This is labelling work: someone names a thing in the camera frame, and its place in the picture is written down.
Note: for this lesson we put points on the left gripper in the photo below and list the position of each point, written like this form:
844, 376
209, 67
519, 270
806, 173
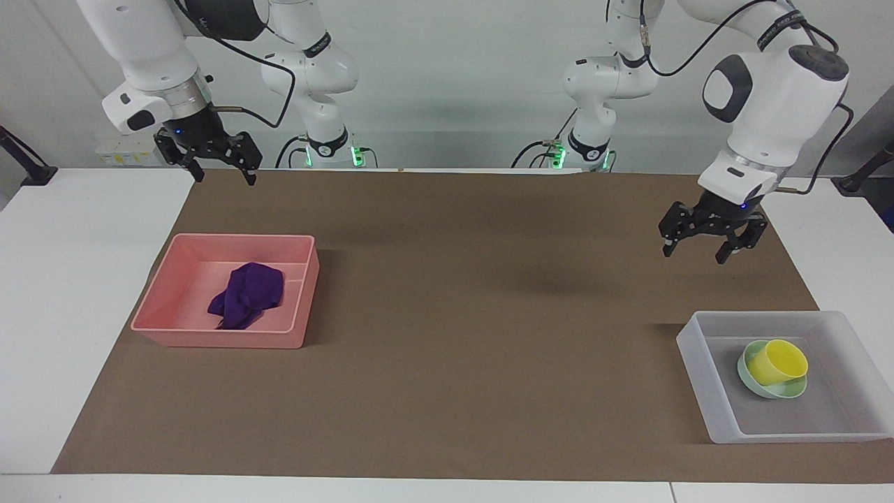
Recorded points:
730, 212

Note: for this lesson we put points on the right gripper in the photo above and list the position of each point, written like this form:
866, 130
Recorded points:
197, 129

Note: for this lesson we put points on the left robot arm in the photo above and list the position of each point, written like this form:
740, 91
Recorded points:
782, 98

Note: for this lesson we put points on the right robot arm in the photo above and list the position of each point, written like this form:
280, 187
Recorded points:
150, 42

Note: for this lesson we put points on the translucent white plastic box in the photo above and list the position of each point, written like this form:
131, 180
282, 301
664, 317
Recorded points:
705, 391

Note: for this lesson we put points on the pink plastic box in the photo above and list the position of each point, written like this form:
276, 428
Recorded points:
171, 318

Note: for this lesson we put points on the black stand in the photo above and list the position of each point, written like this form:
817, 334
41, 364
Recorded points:
38, 173
852, 183

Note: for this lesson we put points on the purple cloth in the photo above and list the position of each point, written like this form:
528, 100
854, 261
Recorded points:
248, 293

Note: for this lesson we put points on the yellow cup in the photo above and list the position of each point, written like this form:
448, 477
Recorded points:
779, 363

